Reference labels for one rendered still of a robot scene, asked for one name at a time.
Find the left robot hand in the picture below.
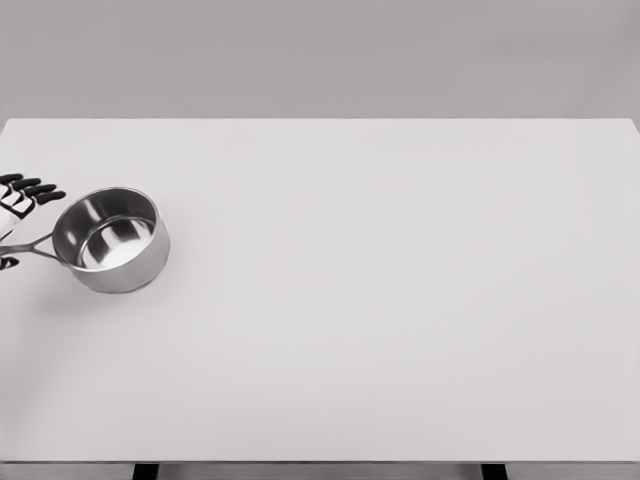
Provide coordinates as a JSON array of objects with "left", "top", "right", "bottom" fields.
[{"left": 0, "top": 172, "right": 67, "bottom": 273}]

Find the steel saucepan with long handle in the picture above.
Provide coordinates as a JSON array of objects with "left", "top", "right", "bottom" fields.
[{"left": 0, "top": 186, "right": 171, "bottom": 294}]

